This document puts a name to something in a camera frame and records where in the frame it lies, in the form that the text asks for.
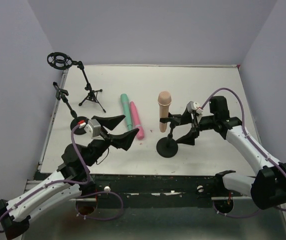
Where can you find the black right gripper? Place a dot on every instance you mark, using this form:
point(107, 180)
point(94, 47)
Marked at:
point(196, 126)

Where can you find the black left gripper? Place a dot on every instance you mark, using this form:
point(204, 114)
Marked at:
point(105, 136)

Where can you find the black round-base microphone stand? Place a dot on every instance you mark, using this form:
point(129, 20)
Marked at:
point(167, 147)

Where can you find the peach microphone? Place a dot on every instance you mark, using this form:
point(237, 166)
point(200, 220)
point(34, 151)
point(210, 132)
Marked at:
point(164, 101)

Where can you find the black clip round-base stand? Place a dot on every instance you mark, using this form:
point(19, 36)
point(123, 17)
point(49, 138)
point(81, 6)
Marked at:
point(61, 95)

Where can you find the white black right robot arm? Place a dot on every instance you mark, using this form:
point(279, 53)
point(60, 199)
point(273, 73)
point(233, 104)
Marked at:
point(268, 188)

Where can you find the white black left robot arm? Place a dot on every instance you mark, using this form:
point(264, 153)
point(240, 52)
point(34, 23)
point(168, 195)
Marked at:
point(90, 138)

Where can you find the pink microphone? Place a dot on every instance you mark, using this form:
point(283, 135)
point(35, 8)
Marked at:
point(136, 121)

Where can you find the mint green microphone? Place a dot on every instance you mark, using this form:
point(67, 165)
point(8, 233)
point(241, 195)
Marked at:
point(126, 110)

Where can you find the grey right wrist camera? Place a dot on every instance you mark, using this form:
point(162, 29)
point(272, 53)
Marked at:
point(193, 106)

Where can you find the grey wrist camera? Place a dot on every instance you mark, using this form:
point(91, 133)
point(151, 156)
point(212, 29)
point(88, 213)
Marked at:
point(193, 106)
point(90, 127)

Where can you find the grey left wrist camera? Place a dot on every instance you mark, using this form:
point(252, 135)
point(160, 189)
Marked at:
point(90, 127)

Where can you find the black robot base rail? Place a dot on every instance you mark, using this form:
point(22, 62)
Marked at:
point(153, 191)

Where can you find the black tripod shock-mount stand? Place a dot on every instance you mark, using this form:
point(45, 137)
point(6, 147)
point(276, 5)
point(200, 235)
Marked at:
point(77, 80)

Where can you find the aluminium frame rail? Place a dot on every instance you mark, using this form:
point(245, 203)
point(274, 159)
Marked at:
point(72, 192)

